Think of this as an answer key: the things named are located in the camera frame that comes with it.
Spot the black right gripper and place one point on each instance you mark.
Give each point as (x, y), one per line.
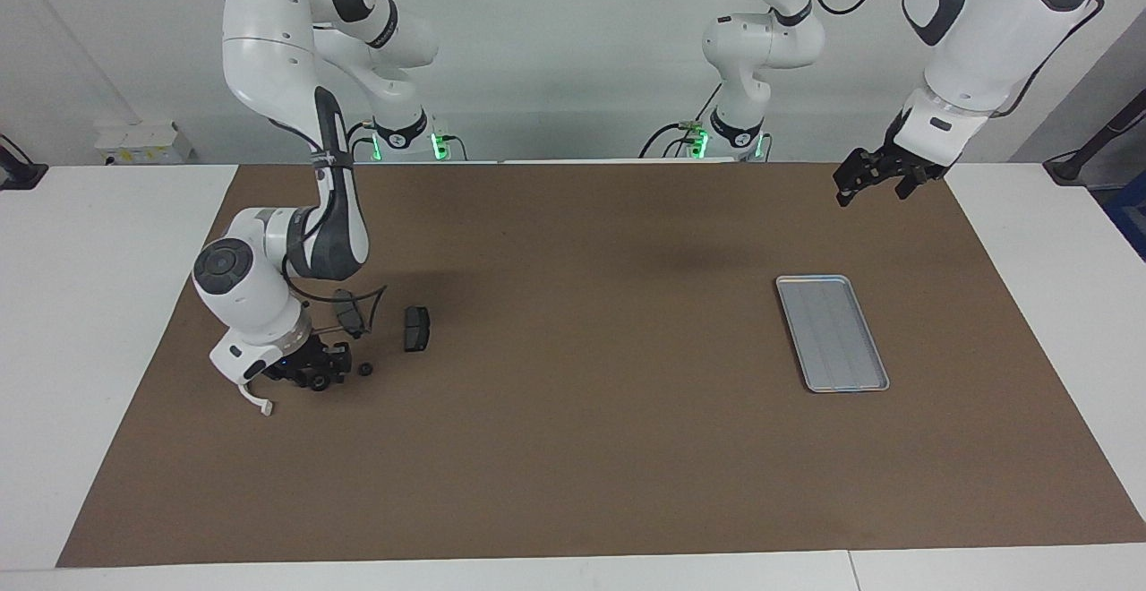
(304, 360)

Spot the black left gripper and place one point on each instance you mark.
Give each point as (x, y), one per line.
(895, 161)

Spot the large black bearing gear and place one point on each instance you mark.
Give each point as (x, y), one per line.
(320, 383)

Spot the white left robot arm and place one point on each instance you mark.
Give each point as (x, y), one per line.
(985, 36)

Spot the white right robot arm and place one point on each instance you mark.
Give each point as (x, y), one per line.
(260, 45)

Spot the silver metal tray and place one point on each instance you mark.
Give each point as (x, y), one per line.
(833, 336)

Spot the long curved brake pad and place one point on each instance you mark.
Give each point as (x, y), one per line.
(349, 315)

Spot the short rectangular brake pad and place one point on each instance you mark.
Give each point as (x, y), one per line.
(417, 329)

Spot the black stand with pole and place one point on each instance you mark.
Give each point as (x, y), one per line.
(1070, 166)

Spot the blue crate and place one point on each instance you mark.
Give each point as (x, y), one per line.
(1130, 215)

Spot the brown table mat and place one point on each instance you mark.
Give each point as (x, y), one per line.
(573, 439)

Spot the white power box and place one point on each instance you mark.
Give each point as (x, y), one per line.
(143, 143)

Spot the black clamp stand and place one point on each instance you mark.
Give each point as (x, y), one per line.
(18, 170)

